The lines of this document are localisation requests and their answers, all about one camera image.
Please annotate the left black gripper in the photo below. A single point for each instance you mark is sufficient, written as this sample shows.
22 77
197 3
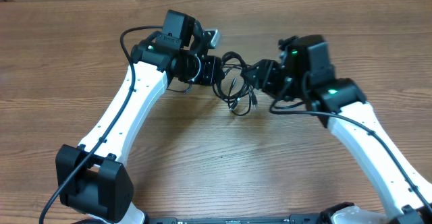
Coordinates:
212 64

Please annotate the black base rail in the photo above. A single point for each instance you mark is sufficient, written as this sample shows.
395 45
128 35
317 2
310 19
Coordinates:
290 219

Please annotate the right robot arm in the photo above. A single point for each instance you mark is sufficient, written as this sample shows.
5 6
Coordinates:
305 72

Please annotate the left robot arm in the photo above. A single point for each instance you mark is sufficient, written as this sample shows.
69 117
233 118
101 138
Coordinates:
92 176

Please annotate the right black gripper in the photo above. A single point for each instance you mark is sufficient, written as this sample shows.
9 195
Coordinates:
265 71

